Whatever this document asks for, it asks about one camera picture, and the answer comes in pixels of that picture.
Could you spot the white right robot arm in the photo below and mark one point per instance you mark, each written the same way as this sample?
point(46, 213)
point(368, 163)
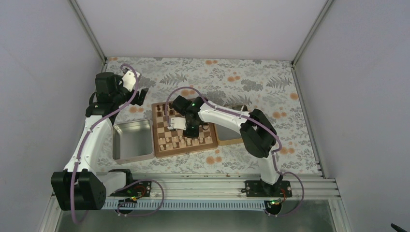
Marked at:
point(257, 133)

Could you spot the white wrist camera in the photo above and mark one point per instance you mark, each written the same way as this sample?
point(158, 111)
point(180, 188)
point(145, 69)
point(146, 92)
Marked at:
point(129, 80)
point(177, 123)

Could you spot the silver empty tin box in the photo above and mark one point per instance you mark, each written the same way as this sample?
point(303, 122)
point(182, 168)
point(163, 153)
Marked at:
point(133, 141)

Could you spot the aluminium frame post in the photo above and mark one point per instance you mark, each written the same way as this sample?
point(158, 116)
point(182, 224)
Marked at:
point(83, 21)

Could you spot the aluminium mounting rail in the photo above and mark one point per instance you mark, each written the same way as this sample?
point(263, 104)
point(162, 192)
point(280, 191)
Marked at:
point(222, 192)

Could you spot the yellow tin box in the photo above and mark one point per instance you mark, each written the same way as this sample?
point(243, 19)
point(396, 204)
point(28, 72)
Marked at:
point(227, 136)

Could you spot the wooden chess board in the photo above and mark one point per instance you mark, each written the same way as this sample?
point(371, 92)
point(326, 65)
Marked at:
point(185, 145)

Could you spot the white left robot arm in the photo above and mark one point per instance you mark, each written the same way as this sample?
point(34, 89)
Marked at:
point(77, 186)

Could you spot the floral table mat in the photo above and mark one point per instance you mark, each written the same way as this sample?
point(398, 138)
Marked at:
point(258, 84)

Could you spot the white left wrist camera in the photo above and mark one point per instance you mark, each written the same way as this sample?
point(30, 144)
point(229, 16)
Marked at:
point(129, 80)

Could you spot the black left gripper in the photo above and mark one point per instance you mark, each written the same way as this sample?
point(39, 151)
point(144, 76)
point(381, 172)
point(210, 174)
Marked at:
point(141, 97)

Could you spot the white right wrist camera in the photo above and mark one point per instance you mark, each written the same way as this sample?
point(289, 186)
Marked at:
point(177, 123)

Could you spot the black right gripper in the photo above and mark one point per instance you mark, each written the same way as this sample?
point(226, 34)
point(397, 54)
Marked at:
point(194, 134)

